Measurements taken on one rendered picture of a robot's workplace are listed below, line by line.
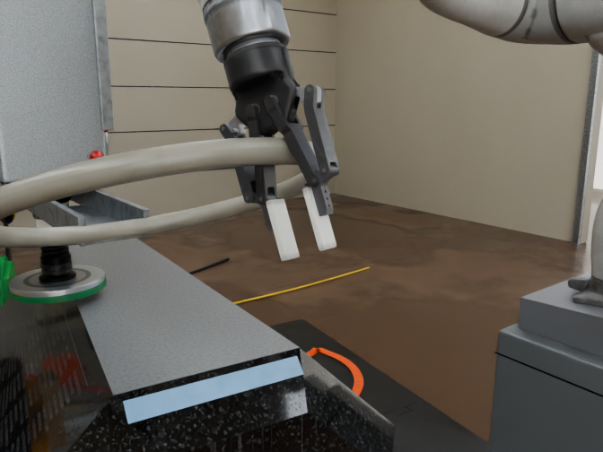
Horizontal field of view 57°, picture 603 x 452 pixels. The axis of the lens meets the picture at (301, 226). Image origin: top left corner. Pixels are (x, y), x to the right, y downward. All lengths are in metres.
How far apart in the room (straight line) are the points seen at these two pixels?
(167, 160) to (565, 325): 1.07
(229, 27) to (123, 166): 0.19
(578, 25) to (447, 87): 5.83
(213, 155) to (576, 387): 1.03
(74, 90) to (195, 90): 5.69
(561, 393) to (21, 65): 1.35
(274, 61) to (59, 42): 0.77
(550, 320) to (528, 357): 0.10
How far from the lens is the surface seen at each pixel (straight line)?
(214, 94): 7.11
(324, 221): 0.61
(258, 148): 0.59
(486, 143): 6.43
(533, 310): 1.45
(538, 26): 0.99
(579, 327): 1.40
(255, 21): 0.63
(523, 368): 1.45
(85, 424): 1.03
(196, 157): 0.56
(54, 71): 1.32
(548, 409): 1.45
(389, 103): 7.38
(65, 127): 1.33
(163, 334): 1.20
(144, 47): 6.77
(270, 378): 1.07
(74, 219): 1.00
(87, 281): 1.42
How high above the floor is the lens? 1.34
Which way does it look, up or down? 13 degrees down
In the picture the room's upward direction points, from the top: straight up
